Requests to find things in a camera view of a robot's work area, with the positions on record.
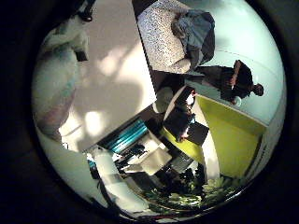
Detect white plush toy pink ears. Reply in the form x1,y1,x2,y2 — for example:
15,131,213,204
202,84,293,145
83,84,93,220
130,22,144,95
31,12,92,143

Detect teal stacked bins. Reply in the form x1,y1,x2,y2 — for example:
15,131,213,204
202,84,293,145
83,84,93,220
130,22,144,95
105,119,150,154

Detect green leafy plant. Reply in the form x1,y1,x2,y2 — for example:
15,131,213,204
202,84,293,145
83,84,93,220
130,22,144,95
141,169,247,211

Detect yellow-green partition panel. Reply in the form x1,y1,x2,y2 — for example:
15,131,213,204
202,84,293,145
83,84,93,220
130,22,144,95
160,94,268,179

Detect patterned fabric sofa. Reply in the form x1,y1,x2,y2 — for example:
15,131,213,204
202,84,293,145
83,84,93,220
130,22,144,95
136,0,202,75

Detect standing person in dark clothes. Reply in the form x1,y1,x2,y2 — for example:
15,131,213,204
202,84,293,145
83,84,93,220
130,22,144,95
199,59,265,105

